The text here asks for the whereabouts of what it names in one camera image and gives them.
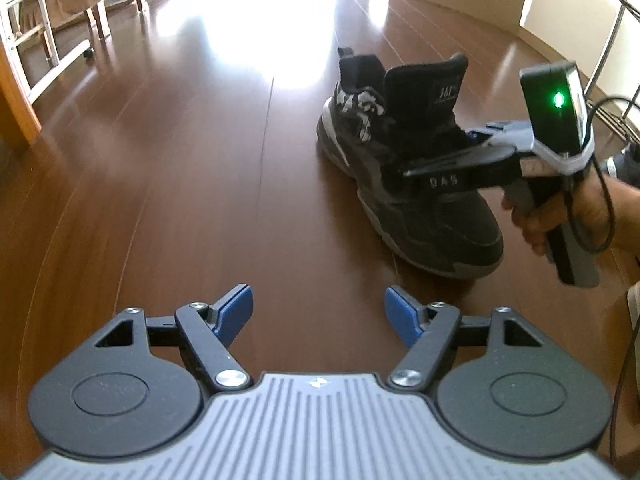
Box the person's right hand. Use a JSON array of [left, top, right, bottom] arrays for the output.
[[501, 172, 616, 257]]

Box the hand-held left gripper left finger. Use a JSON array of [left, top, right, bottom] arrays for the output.
[[92, 284, 255, 391]]

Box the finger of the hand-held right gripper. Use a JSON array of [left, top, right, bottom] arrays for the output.
[[401, 147, 523, 193]]

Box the person's right forearm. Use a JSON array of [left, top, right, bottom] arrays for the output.
[[597, 177, 640, 253]]

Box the wooden cabinet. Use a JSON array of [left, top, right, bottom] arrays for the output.
[[0, 50, 42, 147]]

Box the metal shoe rack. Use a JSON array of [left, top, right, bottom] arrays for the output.
[[582, 0, 640, 143]]

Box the grey shoe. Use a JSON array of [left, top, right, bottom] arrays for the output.
[[602, 147, 640, 188]]

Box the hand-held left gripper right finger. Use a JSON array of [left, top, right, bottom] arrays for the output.
[[384, 285, 546, 390]]

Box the white metal walker frame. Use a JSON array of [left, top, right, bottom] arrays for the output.
[[0, 0, 97, 107]]

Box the black high-top sneaker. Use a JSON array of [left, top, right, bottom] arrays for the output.
[[316, 46, 505, 281]]

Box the black cable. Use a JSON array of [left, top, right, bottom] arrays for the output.
[[602, 305, 640, 463], [570, 95, 640, 255]]

